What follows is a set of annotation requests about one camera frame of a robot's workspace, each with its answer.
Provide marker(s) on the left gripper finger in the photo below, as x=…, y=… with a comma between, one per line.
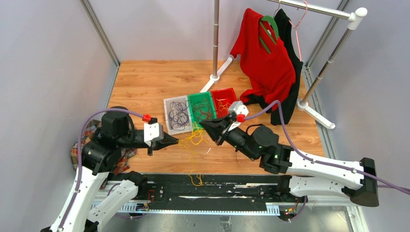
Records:
x=168, y=140
x=162, y=145

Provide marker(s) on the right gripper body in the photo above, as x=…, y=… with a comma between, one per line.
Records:
x=235, y=137

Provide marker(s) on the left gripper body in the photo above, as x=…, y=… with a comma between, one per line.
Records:
x=139, y=143

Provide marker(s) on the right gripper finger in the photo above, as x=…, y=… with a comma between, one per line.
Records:
x=216, y=131
x=217, y=121

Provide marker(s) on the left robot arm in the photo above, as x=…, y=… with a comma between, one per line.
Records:
x=120, y=129

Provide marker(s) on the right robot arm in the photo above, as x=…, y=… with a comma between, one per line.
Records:
x=303, y=174

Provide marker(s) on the green plastic bin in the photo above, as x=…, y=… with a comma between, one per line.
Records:
x=201, y=107

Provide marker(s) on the red plastic bin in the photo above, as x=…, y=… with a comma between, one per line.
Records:
x=222, y=100

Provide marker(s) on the white plastic bin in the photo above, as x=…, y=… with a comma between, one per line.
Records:
x=177, y=115

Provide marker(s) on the plaid flannel shirt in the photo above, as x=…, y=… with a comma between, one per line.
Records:
x=86, y=137

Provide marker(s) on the black shirt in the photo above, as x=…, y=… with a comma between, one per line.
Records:
x=289, y=103

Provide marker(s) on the red shirt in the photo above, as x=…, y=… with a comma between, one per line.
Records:
x=263, y=60

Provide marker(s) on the green clothes hanger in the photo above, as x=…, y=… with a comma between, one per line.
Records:
x=268, y=24

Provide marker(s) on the pink clothes hanger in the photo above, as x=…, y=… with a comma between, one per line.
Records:
x=296, y=27

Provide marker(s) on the metal clothes rack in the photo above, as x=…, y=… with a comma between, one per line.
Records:
x=355, y=18

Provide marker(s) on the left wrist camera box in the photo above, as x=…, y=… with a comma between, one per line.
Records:
x=152, y=133

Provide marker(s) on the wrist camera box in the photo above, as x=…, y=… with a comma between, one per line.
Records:
x=152, y=133
x=236, y=114

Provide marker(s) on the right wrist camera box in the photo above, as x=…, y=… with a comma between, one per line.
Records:
x=236, y=114

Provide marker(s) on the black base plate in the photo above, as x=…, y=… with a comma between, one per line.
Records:
x=214, y=192

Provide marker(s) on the aluminium frame rail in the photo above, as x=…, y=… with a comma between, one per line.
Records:
x=87, y=6

